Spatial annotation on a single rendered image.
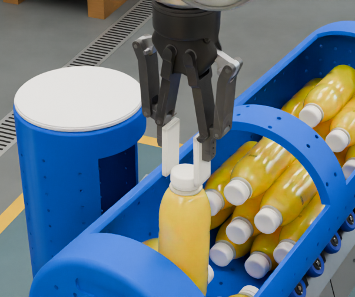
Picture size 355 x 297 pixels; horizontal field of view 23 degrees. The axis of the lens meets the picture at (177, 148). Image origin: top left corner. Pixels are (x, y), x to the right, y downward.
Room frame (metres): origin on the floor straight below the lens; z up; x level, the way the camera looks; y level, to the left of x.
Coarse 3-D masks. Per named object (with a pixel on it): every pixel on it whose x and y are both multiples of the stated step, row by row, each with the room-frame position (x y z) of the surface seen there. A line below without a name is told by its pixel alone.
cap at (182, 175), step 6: (174, 168) 0.88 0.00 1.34; (180, 168) 0.88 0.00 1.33; (186, 168) 0.88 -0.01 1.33; (192, 168) 0.88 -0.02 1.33; (174, 174) 0.87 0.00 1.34; (180, 174) 0.87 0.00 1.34; (186, 174) 0.87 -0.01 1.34; (192, 174) 0.87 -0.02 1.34; (174, 180) 0.86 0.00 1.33; (180, 180) 0.86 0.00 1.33; (186, 180) 0.86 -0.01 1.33; (192, 180) 0.86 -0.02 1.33; (174, 186) 0.86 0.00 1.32; (180, 186) 0.86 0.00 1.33; (186, 186) 0.86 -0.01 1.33; (192, 186) 0.86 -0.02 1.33
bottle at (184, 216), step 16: (176, 192) 0.86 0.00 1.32; (192, 192) 0.86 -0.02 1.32; (160, 208) 0.87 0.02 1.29; (176, 208) 0.85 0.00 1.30; (192, 208) 0.85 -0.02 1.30; (208, 208) 0.86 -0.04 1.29; (160, 224) 0.86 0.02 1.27; (176, 224) 0.84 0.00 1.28; (192, 224) 0.84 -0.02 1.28; (208, 224) 0.86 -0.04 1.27; (160, 240) 0.86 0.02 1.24; (176, 240) 0.84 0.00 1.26; (192, 240) 0.84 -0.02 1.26; (208, 240) 0.86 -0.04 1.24; (176, 256) 0.84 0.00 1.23; (192, 256) 0.84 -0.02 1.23; (208, 256) 0.86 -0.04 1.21; (192, 272) 0.84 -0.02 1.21
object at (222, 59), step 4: (216, 48) 0.86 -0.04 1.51; (220, 52) 0.85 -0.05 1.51; (220, 56) 0.85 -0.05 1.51; (224, 56) 0.85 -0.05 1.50; (228, 56) 0.85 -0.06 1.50; (216, 60) 0.85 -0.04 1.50; (220, 60) 0.85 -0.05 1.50; (224, 60) 0.85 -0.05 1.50; (228, 60) 0.85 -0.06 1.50; (232, 60) 0.85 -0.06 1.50; (236, 60) 0.85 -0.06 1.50; (220, 64) 0.85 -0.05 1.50; (224, 64) 0.85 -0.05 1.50; (236, 64) 0.84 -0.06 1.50; (220, 68) 0.84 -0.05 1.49; (236, 68) 0.84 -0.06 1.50; (220, 72) 0.84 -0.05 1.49; (236, 72) 0.85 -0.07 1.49
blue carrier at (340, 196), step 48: (336, 48) 1.58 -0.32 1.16; (240, 96) 1.31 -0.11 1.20; (288, 96) 1.58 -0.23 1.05; (192, 144) 1.13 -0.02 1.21; (240, 144) 1.40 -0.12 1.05; (288, 144) 1.13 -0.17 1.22; (144, 192) 1.12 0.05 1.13; (336, 192) 1.11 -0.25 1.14; (96, 240) 0.88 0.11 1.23; (144, 240) 1.11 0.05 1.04; (48, 288) 0.86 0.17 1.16; (96, 288) 0.83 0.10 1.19; (144, 288) 0.79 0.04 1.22; (192, 288) 0.81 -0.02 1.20; (240, 288) 1.09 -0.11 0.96; (288, 288) 0.95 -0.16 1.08
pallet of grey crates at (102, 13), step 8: (8, 0) 4.62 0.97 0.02; (16, 0) 4.60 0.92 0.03; (24, 0) 4.66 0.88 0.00; (88, 0) 4.42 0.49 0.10; (96, 0) 4.40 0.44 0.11; (104, 0) 4.39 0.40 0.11; (112, 0) 4.49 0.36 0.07; (120, 0) 4.61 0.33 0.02; (88, 8) 4.42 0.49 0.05; (96, 8) 4.40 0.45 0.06; (104, 8) 4.39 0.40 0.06; (112, 8) 4.48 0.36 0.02; (88, 16) 4.42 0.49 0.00; (96, 16) 4.40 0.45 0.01; (104, 16) 4.39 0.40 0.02
